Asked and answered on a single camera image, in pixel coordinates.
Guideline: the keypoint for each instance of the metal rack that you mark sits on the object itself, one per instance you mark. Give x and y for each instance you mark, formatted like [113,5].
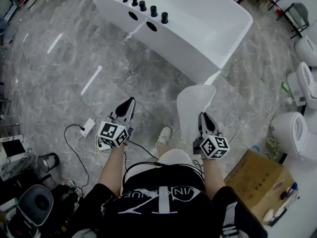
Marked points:
[6,118]

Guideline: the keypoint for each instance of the person's left forearm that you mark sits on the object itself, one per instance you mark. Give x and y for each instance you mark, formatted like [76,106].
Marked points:
[112,172]

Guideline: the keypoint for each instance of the white bottle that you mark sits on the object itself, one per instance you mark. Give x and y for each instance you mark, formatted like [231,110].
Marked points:
[272,214]

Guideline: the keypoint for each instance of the white power strip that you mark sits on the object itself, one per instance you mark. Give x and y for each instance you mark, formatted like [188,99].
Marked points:
[88,128]

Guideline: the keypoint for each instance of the person's white sneaker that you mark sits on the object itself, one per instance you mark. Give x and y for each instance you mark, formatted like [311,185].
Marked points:
[164,135]

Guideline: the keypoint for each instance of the translucent white bath mat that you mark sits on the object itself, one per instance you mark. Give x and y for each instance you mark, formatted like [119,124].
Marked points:
[193,103]

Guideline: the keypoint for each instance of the person's black printed shirt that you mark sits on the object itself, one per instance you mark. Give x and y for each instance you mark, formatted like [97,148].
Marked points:
[161,217]

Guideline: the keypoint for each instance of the black mesh wastebasket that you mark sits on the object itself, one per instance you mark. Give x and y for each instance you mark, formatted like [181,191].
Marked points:
[48,162]

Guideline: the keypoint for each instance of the white bathtub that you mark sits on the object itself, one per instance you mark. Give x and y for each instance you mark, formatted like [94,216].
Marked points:
[188,28]

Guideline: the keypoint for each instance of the person's right forearm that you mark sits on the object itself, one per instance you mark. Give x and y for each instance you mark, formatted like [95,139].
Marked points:
[213,177]

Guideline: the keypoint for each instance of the marble patterned cabinet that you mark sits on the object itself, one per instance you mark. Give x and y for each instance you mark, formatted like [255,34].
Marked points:
[17,162]

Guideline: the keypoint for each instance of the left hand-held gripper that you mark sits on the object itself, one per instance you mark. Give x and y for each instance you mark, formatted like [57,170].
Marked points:
[112,133]

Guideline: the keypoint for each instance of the white grey controller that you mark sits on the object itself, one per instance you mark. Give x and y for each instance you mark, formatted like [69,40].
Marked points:
[73,187]

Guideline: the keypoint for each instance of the green white cloth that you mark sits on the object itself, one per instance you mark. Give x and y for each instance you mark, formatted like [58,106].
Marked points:
[272,145]

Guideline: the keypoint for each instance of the white toilet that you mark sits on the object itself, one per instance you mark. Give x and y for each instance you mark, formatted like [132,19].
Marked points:
[303,85]
[289,130]
[307,49]

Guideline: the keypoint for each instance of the black faucet knob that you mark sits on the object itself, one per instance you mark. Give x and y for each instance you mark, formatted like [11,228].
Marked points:
[164,18]
[153,11]
[142,6]

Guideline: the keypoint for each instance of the green bottle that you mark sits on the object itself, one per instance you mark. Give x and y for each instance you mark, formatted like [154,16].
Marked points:
[285,86]

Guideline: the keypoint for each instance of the pink card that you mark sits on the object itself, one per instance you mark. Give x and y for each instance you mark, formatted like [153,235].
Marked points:
[278,185]

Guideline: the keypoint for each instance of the grey round appliance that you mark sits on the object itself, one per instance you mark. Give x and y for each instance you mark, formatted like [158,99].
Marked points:
[36,204]

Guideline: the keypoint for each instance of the blue capped bottle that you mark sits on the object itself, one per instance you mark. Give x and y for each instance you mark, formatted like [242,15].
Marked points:
[294,186]

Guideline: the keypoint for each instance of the black metal frame stand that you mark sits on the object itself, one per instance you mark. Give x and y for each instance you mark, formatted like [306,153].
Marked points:
[296,16]

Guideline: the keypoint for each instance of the person's leg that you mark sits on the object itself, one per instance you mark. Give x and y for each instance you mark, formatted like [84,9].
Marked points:
[174,157]

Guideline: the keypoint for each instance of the large flat cardboard box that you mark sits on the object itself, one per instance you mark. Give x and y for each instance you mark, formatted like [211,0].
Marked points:
[255,182]

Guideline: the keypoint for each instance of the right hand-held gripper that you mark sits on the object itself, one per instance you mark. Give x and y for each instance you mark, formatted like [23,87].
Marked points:
[214,147]

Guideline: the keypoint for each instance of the grey marble floor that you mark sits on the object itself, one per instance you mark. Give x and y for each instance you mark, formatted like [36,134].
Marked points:
[74,58]

